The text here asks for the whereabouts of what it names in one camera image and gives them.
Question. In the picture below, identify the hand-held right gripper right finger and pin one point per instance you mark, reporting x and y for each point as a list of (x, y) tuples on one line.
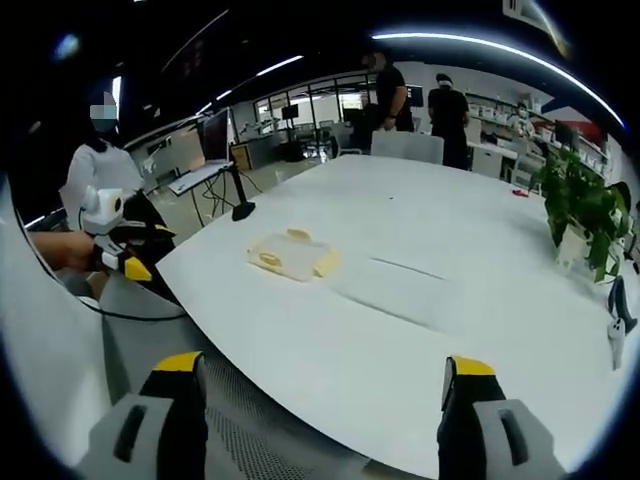
[(480, 440)]

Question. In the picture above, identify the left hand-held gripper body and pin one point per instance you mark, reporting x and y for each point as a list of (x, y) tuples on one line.
[(102, 210)]

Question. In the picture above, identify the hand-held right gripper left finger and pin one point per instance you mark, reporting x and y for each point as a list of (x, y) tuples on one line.
[(150, 435)]

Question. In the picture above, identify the white keyboard tray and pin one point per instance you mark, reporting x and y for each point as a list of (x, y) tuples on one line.
[(197, 177)]

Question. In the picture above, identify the black stand with base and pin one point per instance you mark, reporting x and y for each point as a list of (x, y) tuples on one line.
[(243, 210)]

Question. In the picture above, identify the monitor on stand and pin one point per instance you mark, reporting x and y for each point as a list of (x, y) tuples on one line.
[(215, 135)]

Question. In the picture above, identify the clear bag with yellow items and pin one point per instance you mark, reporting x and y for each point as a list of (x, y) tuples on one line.
[(292, 255)]

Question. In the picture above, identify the small red object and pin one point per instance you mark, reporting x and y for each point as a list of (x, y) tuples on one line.
[(520, 193)]

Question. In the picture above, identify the green potted plant white pot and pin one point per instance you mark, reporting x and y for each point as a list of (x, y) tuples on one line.
[(575, 200)]

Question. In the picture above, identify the white chair back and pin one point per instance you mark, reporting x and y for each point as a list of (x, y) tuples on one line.
[(407, 146)]

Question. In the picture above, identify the white storage shelves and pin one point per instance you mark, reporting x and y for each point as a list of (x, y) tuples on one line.
[(500, 112)]

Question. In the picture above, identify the long ceiling light strip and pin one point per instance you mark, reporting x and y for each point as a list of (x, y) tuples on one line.
[(500, 50)]

